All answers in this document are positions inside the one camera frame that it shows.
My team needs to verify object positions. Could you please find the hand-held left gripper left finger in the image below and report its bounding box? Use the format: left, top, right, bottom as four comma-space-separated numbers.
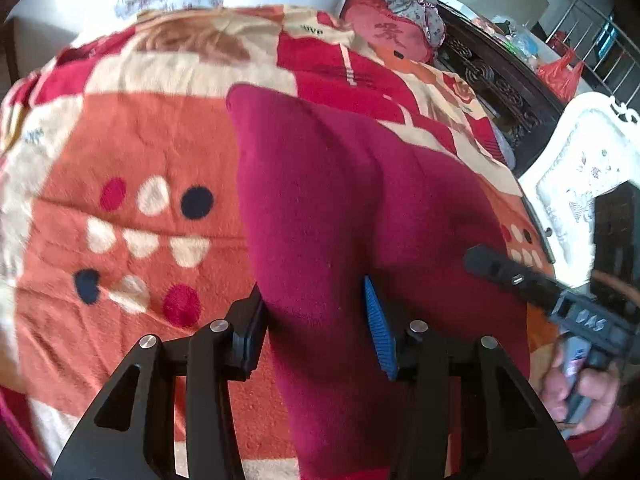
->
51, 284, 269, 480

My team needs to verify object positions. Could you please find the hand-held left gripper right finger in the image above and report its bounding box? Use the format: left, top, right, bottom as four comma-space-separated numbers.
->
363, 275, 581, 480

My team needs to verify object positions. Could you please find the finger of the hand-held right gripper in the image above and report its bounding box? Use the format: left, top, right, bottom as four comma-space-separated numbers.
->
462, 245, 563, 311

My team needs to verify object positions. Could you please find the maroon knit garment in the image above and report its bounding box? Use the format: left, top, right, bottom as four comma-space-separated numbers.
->
225, 84, 533, 480

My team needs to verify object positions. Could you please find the person's right forearm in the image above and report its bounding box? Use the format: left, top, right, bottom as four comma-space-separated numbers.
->
567, 405, 632, 472

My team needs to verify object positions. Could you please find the person's right hand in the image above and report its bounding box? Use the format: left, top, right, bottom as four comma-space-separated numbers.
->
542, 345, 626, 433

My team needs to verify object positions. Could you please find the white embroidered armchair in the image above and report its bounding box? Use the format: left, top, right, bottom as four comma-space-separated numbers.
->
517, 92, 640, 286

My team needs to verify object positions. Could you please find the dark carved wooden cabinet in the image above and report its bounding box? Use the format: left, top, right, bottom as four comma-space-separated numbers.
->
435, 2, 568, 176

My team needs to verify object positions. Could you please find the red plastic bag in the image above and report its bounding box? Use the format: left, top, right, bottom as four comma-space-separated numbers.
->
536, 47, 585, 101

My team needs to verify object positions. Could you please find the clear plastic bag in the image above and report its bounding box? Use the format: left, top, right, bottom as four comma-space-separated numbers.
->
505, 25, 541, 61

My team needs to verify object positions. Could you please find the red and orange printed blanket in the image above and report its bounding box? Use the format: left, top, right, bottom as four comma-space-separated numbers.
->
0, 4, 558, 480

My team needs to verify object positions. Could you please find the red fringed pillow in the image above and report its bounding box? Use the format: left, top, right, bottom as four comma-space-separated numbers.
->
340, 0, 436, 66

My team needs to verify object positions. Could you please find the white flat box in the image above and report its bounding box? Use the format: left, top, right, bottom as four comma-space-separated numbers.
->
436, 0, 483, 18

